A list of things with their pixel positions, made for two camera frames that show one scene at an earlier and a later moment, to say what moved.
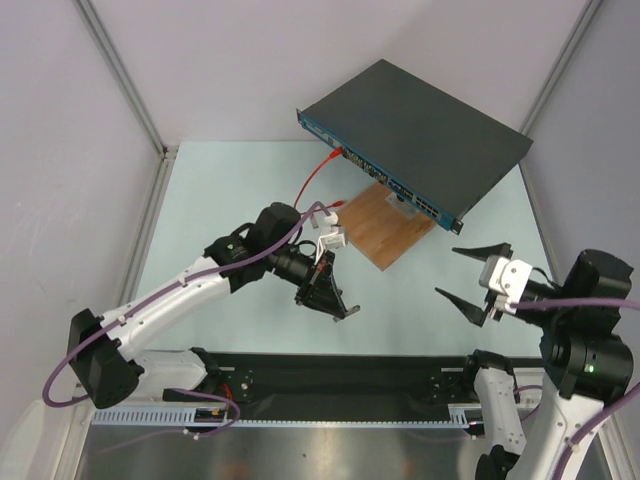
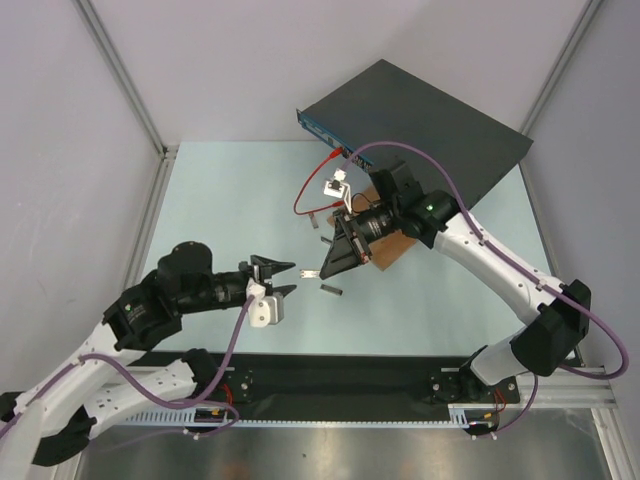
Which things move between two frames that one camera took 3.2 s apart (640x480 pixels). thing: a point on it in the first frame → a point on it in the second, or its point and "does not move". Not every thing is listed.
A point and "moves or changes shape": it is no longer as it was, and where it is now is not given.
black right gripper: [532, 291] → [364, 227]
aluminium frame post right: [591, 9] does not move
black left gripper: [319, 291] → [264, 268]
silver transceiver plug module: [352, 310] moves or changes shape
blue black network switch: [423, 148] does not move
